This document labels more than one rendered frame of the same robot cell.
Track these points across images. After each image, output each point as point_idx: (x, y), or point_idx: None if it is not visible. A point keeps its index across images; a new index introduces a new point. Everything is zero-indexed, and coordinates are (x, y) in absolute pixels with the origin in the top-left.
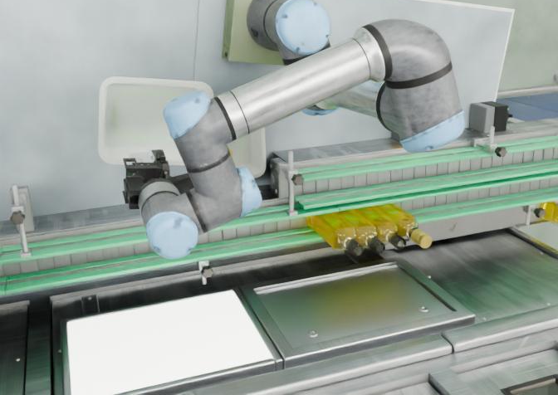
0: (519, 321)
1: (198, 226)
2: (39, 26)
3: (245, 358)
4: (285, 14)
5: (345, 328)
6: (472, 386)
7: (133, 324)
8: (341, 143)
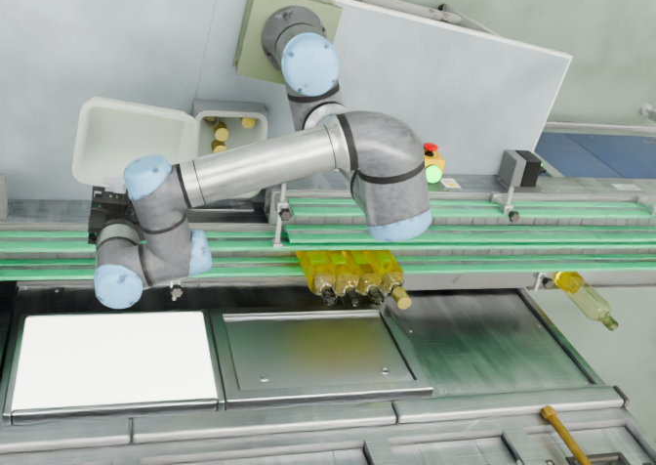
0: (474, 402)
1: (143, 282)
2: (38, 8)
3: (189, 393)
4: (291, 52)
5: (299, 377)
6: (403, 461)
7: (91, 332)
8: None
